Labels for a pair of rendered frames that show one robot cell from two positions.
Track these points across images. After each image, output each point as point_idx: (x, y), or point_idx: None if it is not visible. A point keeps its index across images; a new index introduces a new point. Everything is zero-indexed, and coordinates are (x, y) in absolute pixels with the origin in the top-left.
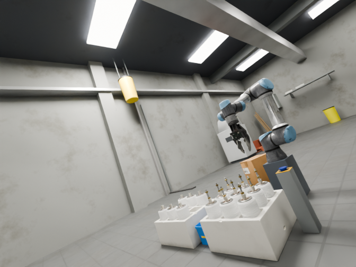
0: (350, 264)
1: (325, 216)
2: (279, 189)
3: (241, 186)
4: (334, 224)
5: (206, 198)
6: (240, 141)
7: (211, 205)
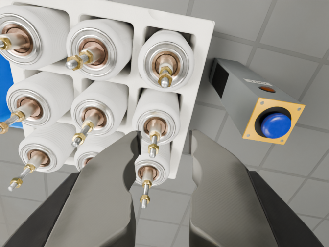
0: (243, 143)
1: (252, 24)
2: (205, 26)
3: (74, 43)
4: (257, 60)
5: None
6: (121, 242)
7: (53, 171)
